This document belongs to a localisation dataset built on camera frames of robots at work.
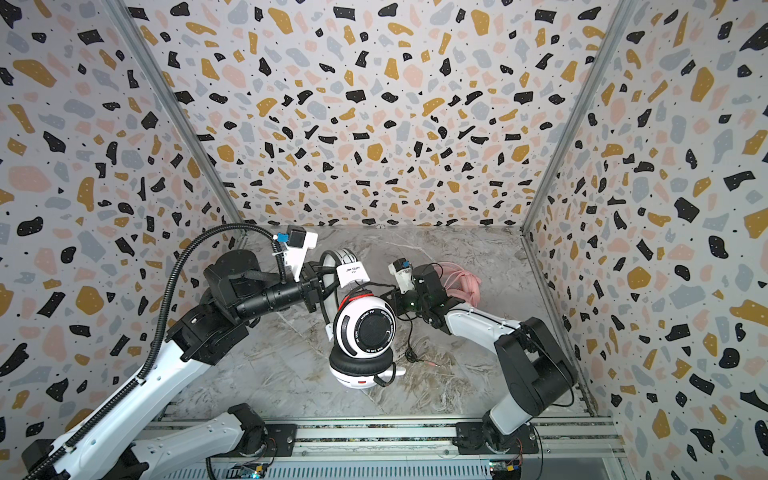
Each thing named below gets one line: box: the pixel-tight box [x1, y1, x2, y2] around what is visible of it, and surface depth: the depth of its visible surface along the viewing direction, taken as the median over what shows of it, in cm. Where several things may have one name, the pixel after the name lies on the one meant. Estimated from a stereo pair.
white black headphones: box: [319, 248, 406, 389], surface depth 45 cm
